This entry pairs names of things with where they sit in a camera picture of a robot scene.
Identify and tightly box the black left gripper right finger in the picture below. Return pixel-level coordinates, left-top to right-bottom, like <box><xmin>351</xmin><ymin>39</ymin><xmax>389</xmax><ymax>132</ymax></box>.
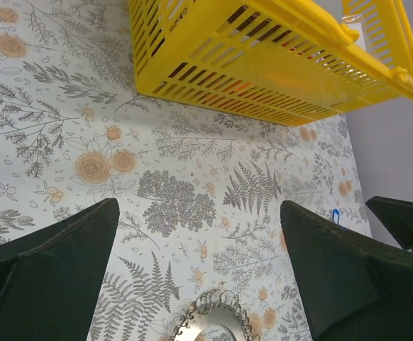
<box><xmin>280</xmin><ymin>200</ymin><xmax>413</xmax><ymax>340</ymax></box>

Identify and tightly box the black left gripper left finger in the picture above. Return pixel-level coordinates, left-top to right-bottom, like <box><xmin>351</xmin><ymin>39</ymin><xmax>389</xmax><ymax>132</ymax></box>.
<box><xmin>0</xmin><ymin>198</ymin><xmax>120</xmax><ymax>340</ymax></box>

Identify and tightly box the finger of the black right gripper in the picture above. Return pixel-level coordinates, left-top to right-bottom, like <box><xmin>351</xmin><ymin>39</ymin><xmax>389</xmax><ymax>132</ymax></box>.
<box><xmin>365</xmin><ymin>196</ymin><xmax>413</xmax><ymax>252</ymax></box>

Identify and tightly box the blue-capped key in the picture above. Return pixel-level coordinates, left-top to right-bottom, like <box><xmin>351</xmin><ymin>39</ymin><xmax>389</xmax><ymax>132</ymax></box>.
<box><xmin>332</xmin><ymin>209</ymin><xmax>341</xmax><ymax>224</ymax></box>

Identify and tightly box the floral patterned table mat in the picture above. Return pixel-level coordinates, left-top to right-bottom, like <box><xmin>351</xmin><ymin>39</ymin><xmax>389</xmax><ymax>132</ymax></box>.
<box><xmin>0</xmin><ymin>1</ymin><xmax>370</xmax><ymax>340</ymax></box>

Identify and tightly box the yellow plastic basket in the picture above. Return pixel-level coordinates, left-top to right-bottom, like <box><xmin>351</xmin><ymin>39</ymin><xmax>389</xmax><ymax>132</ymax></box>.
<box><xmin>128</xmin><ymin>1</ymin><xmax>413</xmax><ymax>126</ymax></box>

